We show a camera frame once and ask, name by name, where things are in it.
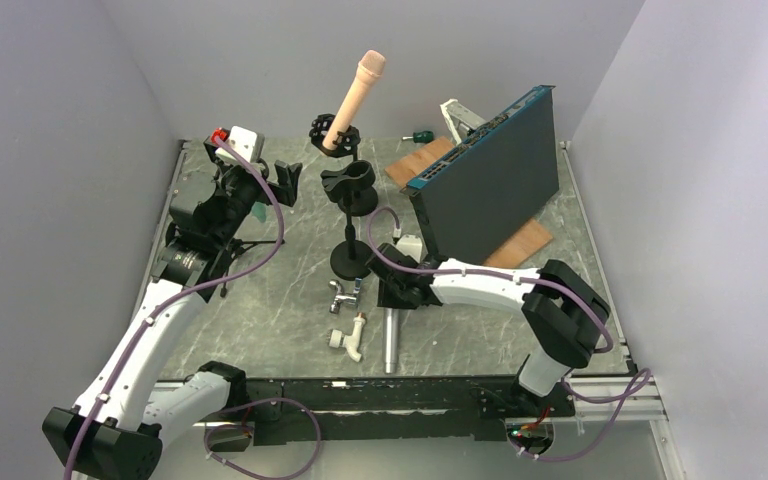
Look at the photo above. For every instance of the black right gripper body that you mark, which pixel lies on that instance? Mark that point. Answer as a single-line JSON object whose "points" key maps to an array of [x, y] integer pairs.
{"points": [[390, 296]]}

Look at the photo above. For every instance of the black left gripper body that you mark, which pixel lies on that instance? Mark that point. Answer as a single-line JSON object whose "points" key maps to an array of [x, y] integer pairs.
{"points": [[242, 190]]}

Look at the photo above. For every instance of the silver mesh-head microphone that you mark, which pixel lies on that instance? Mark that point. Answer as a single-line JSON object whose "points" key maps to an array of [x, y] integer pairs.
{"points": [[390, 335]]}

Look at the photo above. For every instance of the black clip microphone stand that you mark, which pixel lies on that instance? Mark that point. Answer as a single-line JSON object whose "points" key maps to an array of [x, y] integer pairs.
{"points": [[348, 259]]}

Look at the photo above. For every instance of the mint green microphone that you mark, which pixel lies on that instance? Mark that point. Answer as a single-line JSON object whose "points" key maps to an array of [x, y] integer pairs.
{"points": [[259, 212]]}

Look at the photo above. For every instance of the black shock-mount tripod stand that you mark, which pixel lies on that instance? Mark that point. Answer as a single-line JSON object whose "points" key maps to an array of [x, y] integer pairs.
{"points": [[200, 243]]}

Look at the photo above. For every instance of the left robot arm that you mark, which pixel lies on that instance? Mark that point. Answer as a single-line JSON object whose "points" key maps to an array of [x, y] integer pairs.
{"points": [[114, 429]]}

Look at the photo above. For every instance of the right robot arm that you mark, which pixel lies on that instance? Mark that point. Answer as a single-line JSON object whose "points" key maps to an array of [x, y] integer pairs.
{"points": [[566, 316]]}

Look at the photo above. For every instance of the beige pink microphone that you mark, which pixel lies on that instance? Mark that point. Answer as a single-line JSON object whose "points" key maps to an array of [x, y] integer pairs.
{"points": [[369, 70]]}

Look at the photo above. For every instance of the chrome faucet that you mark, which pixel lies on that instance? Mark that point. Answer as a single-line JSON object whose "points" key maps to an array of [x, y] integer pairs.
{"points": [[344, 297]]}

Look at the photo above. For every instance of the white plastic pipe fitting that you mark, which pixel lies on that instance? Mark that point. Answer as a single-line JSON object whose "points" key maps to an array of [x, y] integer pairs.
{"points": [[350, 343]]}

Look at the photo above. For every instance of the wooden board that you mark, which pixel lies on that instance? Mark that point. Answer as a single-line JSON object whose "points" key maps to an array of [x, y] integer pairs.
{"points": [[483, 208]]}

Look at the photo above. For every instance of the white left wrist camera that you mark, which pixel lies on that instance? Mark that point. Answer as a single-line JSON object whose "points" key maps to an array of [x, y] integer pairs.
{"points": [[247, 143]]}

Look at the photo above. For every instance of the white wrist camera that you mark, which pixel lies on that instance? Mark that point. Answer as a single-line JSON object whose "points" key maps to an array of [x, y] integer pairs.
{"points": [[411, 246], [247, 143]]}

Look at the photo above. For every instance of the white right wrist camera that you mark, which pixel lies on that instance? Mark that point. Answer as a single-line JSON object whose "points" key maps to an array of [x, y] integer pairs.
{"points": [[411, 246]]}

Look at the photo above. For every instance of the blue network switch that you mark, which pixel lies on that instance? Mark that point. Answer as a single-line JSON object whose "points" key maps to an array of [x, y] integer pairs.
{"points": [[530, 118]]}

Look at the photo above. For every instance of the green handled screwdriver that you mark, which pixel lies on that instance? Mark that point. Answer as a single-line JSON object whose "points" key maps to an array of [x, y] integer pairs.
{"points": [[420, 137]]}

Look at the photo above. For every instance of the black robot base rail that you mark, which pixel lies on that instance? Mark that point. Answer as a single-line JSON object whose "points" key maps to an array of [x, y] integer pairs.
{"points": [[283, 410]]}

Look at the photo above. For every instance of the white metal bracket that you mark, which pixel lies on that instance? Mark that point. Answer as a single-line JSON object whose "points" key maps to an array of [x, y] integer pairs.
{"points": [[460, 120]]}

